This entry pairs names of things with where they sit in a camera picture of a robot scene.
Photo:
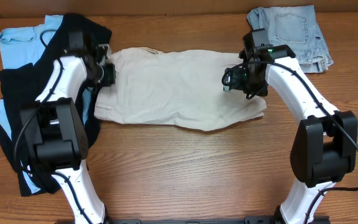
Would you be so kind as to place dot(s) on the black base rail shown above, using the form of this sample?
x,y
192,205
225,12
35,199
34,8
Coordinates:
x,y
216,220

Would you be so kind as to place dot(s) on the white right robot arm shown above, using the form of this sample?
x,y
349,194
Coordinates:
x,y
322,152

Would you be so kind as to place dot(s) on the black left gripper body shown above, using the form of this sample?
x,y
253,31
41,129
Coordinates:
x,y
108,74

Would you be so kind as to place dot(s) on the black garment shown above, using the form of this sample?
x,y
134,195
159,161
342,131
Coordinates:
x,y
22,85

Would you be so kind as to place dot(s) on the light blue shirt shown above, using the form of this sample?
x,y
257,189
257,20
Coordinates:
x,y
18,47

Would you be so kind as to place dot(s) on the beige khaki shorts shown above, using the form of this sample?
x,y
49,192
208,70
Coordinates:
x,y
176,88

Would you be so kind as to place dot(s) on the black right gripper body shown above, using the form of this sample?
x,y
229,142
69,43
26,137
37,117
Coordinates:
x,y
249,82

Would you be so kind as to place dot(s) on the folded light blue denim shorts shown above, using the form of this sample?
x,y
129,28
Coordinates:
x,y
296,27

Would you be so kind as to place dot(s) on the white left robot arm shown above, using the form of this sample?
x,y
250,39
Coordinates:
x,y
53,130

